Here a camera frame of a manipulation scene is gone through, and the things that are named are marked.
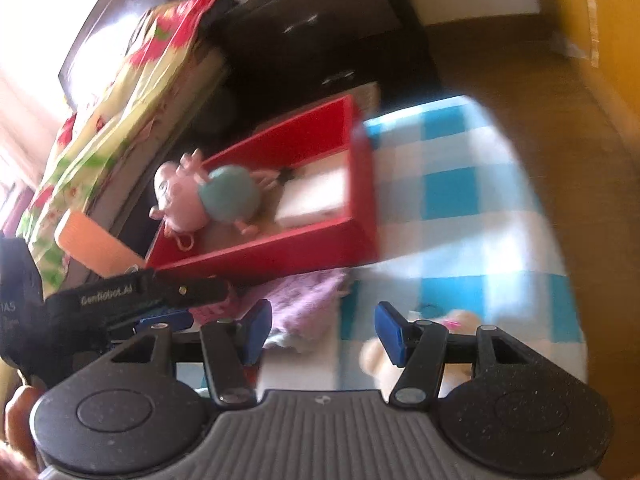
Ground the cream plush toy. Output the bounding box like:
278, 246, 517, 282
359, 307, 483, 393

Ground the floral bed sheet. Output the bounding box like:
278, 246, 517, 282
15, 0, 226, 297

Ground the purple cloth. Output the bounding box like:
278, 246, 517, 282
191, 269, 349, 352

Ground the orange wooden board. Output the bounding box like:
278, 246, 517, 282
53, 209, 147, 282

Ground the dark wooden nightstand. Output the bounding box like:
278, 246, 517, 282
209, 0, 442, 128

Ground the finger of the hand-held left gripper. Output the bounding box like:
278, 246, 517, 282
107, 310, 193, 342
44, 269, 233, 322

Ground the red rectangular box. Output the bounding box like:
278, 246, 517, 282
144, 95, 379, 285

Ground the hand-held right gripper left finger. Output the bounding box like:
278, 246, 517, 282
107, 300, 273, 407

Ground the dark wooden headboard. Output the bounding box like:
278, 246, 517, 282
56, 0, 181, 108

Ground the blue white checkered tablecloth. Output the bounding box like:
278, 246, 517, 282
257, 95, 590, 393

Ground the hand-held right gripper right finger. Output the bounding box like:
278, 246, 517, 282
376, 301, 542, 408

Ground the pink pig plush toy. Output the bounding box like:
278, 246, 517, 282
149, 149, 297, 252

